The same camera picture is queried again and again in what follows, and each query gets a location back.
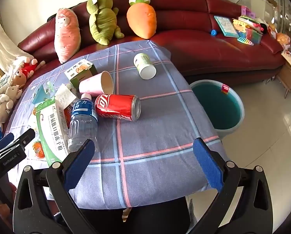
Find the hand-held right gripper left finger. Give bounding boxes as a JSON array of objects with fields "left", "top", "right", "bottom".
[{"left": 12, "top": 139, "right": 95, "bottom": 234}]

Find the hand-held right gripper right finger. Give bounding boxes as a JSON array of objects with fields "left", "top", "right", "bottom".
[{"left": 192, "top": 137, "right": 274, "bottom": 234}]

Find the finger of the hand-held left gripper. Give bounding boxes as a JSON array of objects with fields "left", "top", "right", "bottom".
[
  {"left": 0, "top": 133, "right": 15, "bottom": 152},
  {"left": 12, "top": 128, "right": 36, "bottom": 150}
]

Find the green white carton box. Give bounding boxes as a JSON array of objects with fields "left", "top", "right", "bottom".
[{"left": 35, "top": 97, "right": 71, "bottom": 166}]

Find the clear plastic water bottle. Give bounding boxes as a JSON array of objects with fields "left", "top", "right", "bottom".
[{"left": 67, "top": 93, "right": 99, "bottom": 153}]

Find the blue wrapper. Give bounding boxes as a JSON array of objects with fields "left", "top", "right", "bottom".
[{"left": 33, "top": 84, "right": 49, "bottom": 104}]

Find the teal bucket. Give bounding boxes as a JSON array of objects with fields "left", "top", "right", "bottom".
[{"left": 189, "top": 80, "right": 245, "bottom": 140}]

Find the red soda can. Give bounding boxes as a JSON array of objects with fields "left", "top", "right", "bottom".
[{"left": 94, "top": 94, "right": 141, "bottom": 122}]

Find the pink paper cup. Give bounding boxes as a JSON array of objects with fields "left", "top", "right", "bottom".
[{"left": 79, "top": 71, "right": 115, "bottom": 97}]

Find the small green carton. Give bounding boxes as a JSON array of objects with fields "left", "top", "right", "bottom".
[{"left": 64, "top": 59, "right": 98, "bottom": 88}]

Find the white green paper cup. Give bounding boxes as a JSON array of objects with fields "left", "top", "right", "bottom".
[{"left": 133, "top": 53, "right": 157, "bottom": 80}]

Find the beige plush bunny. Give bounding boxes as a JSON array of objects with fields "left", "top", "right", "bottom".
[{"left": 0, "top": 84, "right": 23, "bottom": 127}]

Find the plaid tablecloth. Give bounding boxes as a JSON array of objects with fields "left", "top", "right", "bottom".
[{"left": 4, "top": 40, "right": 227, "bottom": 209}]

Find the pink plush pillow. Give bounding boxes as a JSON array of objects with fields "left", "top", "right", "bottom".
[{"left": 54, "top": 8, "right": 81, "bottom": 64}]

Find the wooden side table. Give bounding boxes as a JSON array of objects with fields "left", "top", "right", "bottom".
[{"left": 277, "top": 51, "right": 291, "bottom": 99}]

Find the red leather sofa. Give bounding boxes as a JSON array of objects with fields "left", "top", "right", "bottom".
[{"left": 17, "top": 0, "right": 286, "bottom": 78}]

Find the colourful toy pile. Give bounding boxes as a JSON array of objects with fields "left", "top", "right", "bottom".
[{"left": 233, "top": 5, "right": 269, "bottom": 47}]

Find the blue picture book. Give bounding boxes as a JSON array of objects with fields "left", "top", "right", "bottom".
[{"left": 214, "top": 15, "right": 239, "bottom": 37}]

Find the green dinosaur plush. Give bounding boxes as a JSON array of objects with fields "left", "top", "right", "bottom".
[{"left": 86, "top": 0, "right": 125, "bottom": 46}]

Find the orange plush toy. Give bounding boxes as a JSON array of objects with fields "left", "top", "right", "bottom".
[{"left": 276, "top": 33, "right": 291, "bottom": 45}]

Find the carrot rabbit plush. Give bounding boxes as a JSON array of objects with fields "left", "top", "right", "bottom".
[{"left": 126, "top": 0, "right": 157, "bottom": 40}]

